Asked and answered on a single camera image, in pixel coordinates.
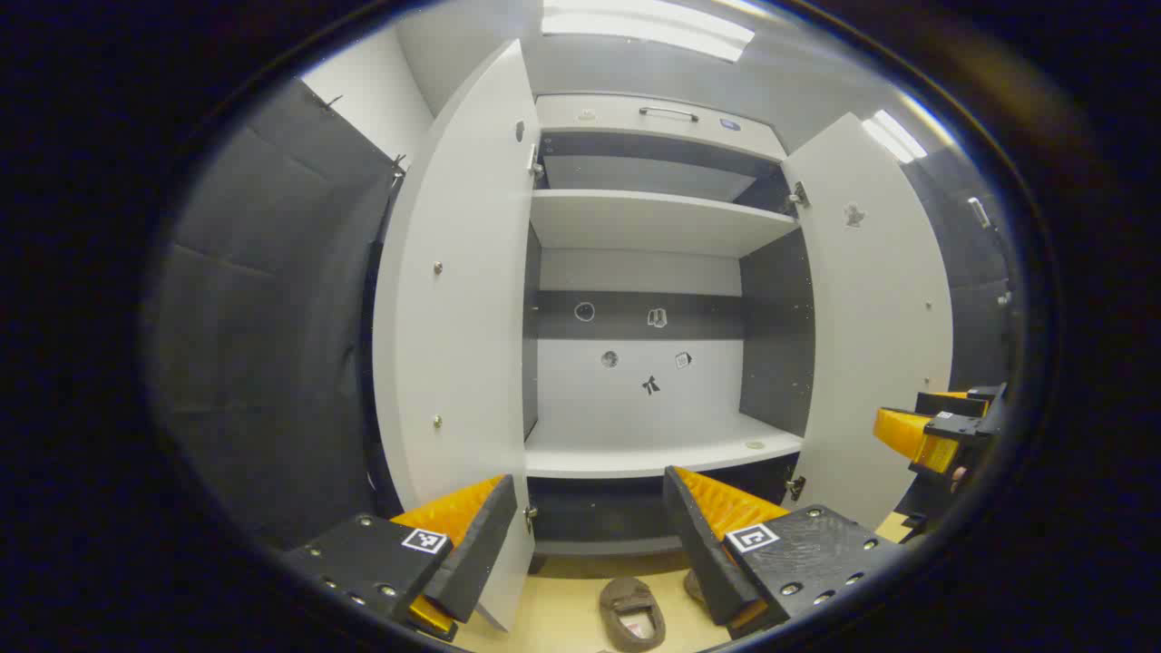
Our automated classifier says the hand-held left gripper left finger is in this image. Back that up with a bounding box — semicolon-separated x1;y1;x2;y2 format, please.
283;473;518;643

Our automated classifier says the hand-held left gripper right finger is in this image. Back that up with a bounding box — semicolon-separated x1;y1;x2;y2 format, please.
662;465;906;636

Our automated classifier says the white shoe cabinet door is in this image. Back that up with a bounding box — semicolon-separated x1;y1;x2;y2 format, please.
372;38;542;633
780;112;955;531

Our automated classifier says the white shoe cabinet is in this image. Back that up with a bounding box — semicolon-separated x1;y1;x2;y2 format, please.
522;93;813;559

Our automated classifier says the white cabinet drawer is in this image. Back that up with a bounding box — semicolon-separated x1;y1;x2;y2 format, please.
535;93;788;162

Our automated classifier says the black backdrop cloth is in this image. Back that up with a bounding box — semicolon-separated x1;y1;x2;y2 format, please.
902;150;1015;395
150;77;405;550

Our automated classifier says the large ceiling light panel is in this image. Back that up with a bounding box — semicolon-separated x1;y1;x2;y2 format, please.
541;0;756;63

